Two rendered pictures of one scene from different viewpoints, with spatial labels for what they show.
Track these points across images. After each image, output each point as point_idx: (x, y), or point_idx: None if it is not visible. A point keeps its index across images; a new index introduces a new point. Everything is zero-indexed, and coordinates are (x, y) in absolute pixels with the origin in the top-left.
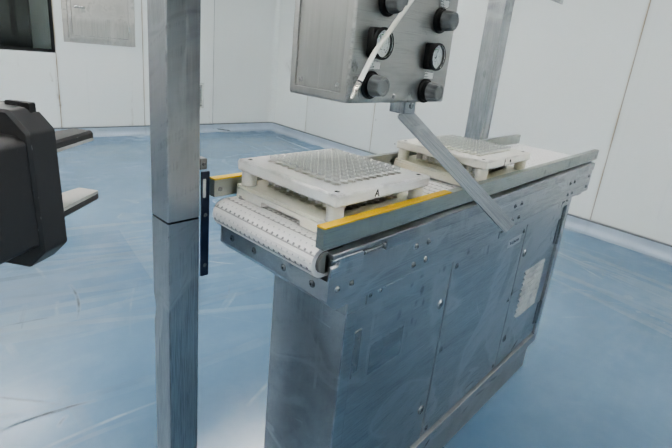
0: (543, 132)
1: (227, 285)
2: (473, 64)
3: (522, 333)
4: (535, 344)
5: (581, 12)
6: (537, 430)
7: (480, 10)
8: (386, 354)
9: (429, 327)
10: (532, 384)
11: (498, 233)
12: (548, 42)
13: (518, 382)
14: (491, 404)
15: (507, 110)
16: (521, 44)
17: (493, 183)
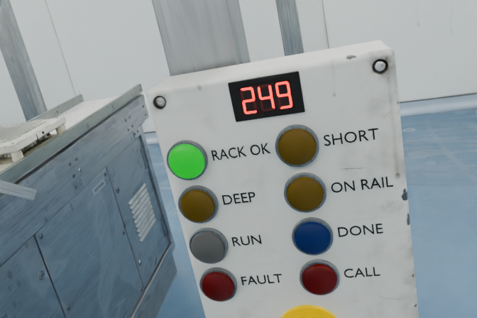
0: (136, 70)
1: None
2: (50, 33)
3: (159, 248)
4: (184, 248)
5: None
6: (197, 314)
7: None
8: None
9: (41, 298)
10: (187, 281)
11: (73, 189)
12: None
13: (177, 286)
14: (159, 317)
15: (99, 63)
16: (81, 3)
17: (28, 160)
